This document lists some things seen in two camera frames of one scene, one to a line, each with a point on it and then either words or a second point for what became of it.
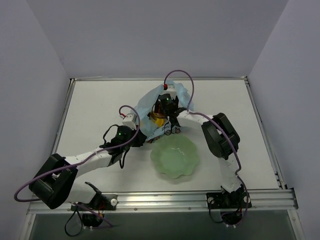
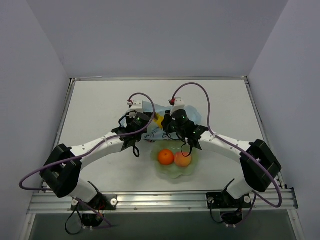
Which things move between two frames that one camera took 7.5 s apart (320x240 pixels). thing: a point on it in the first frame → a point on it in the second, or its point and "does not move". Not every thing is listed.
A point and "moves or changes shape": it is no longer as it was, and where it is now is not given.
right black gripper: [173, 120] → [167, 122]
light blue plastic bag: [143, 108] moves or changes shape
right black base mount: [234, 200] does not move
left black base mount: [100, 202] does not move
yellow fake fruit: [158, 119] does not move
